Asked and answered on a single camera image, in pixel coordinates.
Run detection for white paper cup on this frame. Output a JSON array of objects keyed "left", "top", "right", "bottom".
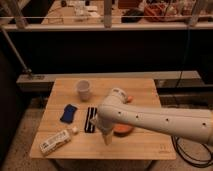
[{"left": 76, "top": 80, "right": 90, "bottom": 101}]

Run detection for diagonal metal pole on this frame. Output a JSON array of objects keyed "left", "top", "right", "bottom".
[{"left": 1, "top": 26, "right": 32, "bottom": 77}]

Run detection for wooden table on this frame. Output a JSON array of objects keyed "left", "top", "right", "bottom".
[{"left": 30, "top": 78, "right": 176, "bottom": 160}]

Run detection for black floor cable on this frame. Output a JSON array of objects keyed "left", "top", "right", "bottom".
[{"left": 171, "top": 134, "right": 213, "bottom": 169}]

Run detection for orange bowl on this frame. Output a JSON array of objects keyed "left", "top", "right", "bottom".
[{"left": 113, "top": 124, "right": 134, "bottom": 137}]

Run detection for white plastic bottle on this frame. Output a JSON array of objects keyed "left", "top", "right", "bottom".
[{"left": 39, "top": 126, "right": 79, "bottom": 156}]

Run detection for black bag on shelf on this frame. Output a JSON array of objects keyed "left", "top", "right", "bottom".
[{"left": 121, "top": 9, "right": 143, "bottom": 23}]

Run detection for red basket on shelf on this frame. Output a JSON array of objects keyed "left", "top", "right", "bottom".
[{"left": 144, "top": 3, "right": 175, "bottom": 22}]

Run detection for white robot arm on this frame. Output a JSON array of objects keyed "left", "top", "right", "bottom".
[{"left": 90, "top": 88, "right": 213, "bottom": 146}]

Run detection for grey metal rail base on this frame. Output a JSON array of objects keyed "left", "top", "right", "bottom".
[{"left": 16, "top": 71, "right": 203, "bottom": 92}]

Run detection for orange carrot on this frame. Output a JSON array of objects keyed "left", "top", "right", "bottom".
[{"left": 127, "top": 96, "right": 133, "bottom": 102}]

